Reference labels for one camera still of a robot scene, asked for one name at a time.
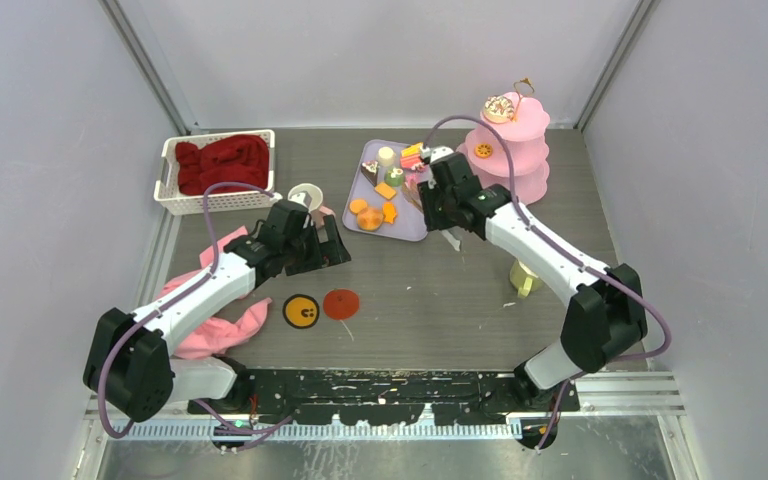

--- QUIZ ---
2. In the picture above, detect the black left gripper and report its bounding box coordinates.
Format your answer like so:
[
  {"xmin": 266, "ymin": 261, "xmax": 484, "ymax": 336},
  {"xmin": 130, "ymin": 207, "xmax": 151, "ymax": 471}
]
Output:
[{"xmin": 282, "ymin": 215, "xmax": 349, "ymax": 276}]

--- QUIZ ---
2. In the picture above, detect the round orange lattice cookie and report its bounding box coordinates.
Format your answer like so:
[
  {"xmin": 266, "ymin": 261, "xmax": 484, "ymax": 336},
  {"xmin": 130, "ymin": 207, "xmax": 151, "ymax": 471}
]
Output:
[{"xmin": 473, "ymin": 143, "xmax": 494, "ymax": 159}]

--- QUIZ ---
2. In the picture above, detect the yellow pink layered cake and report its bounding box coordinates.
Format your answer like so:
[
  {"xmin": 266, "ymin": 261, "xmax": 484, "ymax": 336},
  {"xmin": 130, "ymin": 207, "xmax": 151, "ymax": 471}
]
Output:
[{"xmin": 400, "ymin": 142, "xmax": 424, "ymax": 171}]

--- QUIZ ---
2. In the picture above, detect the sprinkled donut cake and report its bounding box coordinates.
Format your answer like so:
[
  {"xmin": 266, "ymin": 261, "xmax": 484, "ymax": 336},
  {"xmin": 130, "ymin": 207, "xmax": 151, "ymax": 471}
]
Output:
[{"xmin": 482, "ymin": 95, "xmax": 516, "ymax": 124}]

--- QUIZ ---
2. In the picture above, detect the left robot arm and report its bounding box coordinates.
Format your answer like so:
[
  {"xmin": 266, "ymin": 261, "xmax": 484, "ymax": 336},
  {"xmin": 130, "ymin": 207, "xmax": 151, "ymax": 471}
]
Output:
[{"xmin": 83, "ymin": 199, "xmax": 351, "ymax": 422}]

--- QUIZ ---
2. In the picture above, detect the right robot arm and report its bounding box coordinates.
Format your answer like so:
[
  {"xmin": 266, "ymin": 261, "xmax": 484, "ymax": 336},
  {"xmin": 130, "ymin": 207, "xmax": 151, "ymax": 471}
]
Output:
[{"xmin": 419, "ymin": 147, "xmax": 648, "ymax": 411}]

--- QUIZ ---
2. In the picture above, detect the pink mug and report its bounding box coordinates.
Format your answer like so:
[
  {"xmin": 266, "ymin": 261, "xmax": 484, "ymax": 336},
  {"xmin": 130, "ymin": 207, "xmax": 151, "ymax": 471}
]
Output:
[{"xmin": 287, "ymin": 183, "xmax": 334, "ymax": 229}]

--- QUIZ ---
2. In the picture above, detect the orange round bun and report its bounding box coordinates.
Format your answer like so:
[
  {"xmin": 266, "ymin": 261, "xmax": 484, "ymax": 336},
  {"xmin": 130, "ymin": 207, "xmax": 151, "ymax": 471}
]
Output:
[{"xmin": 356, "ymin": 206, "xmax": 384, "ymax": 232}]

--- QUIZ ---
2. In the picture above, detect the round orange flat cookie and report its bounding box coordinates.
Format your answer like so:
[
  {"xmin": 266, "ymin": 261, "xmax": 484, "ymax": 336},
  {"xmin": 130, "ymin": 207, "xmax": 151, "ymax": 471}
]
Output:
[{"xmin": 348, "ymin": 198, "xmax": 368, "ymax": 215}]

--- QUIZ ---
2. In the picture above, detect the red tomato coaster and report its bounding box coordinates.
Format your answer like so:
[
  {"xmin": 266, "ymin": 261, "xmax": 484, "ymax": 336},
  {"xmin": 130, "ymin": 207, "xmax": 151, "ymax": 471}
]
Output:
[{"xmin": 322, "ymin": 289, "xmax": 360, "ymax": 321}]

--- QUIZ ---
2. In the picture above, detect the green round cake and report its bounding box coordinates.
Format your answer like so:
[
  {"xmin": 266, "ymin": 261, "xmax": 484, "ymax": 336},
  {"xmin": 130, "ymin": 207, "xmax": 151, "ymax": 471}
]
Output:
[{"xmin": 384, "ymin": 167, "xmax": 405, "ymax": 188}]

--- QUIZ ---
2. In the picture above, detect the orange fish-shaped pastry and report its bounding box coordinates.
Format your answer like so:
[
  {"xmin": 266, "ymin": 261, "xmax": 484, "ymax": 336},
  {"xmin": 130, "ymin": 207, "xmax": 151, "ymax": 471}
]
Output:
[{"xmin": 381, "ymin": 202, "xmax": 398, "ymax": 224}]

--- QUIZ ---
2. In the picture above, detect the black yellow face coaster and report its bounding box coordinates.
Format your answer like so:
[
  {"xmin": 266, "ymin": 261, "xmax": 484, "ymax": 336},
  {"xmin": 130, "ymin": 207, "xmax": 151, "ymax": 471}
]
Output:
[{"xmin": 282, "ymin": 294, "xmax": 320, "ymax": 329}]

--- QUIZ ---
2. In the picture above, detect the lavender serving tray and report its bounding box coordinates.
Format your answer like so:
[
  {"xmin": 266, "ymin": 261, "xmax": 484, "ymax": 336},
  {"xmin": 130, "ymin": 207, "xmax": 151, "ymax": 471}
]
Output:
[{"xmin": 342, "ymin": 139, "xmax": 430, "ymax": 242}]

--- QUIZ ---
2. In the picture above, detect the orange square biscuit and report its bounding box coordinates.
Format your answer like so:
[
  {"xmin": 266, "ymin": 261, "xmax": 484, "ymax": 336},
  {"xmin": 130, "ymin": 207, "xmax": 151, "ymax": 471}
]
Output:
[{"xmin": 374, "ymin": 182, "xmax": 398, "ymax": 201}]

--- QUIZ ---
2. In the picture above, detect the cream cylinder cake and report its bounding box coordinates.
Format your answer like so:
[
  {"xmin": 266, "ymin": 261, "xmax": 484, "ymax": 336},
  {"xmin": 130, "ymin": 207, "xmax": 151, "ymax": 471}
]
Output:
[{"xmin": 376, "ymin": 146, "xmax": 396, "ymax": 168}]

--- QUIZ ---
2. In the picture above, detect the chocolate cake slice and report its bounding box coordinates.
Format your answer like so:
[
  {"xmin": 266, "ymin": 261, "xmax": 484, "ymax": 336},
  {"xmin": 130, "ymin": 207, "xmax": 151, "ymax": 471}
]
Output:
[{"xmin": 359, "ymin": 159, "xmax": 380, "ymax": 187}]

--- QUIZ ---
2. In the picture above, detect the pink three-tier cake stand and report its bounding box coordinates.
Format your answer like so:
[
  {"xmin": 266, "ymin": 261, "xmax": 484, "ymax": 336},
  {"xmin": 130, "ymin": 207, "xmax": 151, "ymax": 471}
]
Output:
[{"xmin": 457, "ymin": 77, "xmax": 550, "ymax": 205}]

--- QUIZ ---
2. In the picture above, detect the yellow-green mug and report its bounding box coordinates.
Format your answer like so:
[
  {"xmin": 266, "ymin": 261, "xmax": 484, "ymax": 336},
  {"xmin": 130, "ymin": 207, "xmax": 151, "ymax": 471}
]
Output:
[{"xmin": 509, "ymin": 260, "xmax": 543, "ymax": 298}]

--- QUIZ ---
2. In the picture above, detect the pink cloth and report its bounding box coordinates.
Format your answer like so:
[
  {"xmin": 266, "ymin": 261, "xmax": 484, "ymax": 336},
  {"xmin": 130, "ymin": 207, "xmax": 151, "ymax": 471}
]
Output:
[{"xmin": 155, "ymin": 226, "xmax": 272, "ymax": 360}]

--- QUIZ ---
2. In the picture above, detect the dark red towel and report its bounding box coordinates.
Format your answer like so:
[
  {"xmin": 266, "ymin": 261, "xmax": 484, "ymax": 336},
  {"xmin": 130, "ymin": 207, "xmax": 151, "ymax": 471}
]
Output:
[{"xmin": 174, "ymin": 134, "xmax": 269, "ymax": 196}]

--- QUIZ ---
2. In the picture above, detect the white plastic basket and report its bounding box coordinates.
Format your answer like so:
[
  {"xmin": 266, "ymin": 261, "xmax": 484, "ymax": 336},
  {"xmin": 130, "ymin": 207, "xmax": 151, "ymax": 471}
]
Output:
[{"xmin": 153, "ymin": 129, "xmax": 276, "ymax": 216}]

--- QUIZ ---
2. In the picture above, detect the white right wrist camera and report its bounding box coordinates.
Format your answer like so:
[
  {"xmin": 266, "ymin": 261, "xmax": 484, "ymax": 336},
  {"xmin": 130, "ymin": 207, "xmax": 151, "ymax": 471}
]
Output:
[{"xmin": 420, "ymin": 146, "xmax": 454, "ymax": 165}]

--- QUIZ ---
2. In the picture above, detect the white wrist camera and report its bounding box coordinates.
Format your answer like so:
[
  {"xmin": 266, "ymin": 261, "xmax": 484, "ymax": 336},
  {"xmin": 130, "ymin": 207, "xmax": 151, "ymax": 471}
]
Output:
[
  {"xmin": 420, "ymin": 146, "xmax": 454, "ymax": 165},
  {"xmin": 289, "ymin": 192, "xmax": 313, "ymax": 212}
]

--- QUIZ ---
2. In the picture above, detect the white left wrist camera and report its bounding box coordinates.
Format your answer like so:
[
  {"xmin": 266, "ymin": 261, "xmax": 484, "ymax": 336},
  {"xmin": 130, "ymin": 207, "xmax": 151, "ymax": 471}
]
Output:
[{"xmin": 289, "ymin": 192, "xmax": 313, "ymax": 212}]

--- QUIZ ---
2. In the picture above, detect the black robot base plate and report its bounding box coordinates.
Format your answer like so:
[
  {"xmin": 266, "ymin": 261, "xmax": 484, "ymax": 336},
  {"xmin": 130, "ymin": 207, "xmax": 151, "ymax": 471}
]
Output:
[{"xmin": 188, "ymin": 369, "xmax": 557, "ymax": 426}]

